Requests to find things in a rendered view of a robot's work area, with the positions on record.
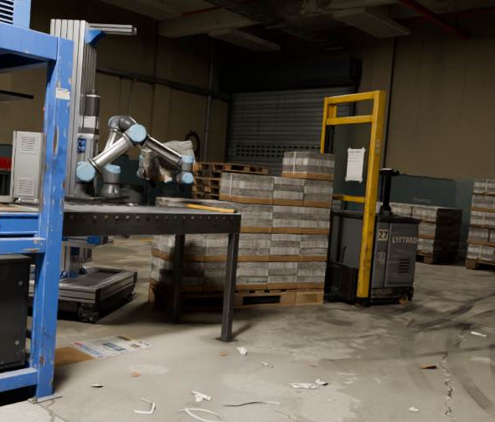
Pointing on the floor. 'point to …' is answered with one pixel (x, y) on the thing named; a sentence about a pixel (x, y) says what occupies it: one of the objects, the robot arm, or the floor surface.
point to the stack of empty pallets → (218, 177)
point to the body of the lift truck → (379, 252)
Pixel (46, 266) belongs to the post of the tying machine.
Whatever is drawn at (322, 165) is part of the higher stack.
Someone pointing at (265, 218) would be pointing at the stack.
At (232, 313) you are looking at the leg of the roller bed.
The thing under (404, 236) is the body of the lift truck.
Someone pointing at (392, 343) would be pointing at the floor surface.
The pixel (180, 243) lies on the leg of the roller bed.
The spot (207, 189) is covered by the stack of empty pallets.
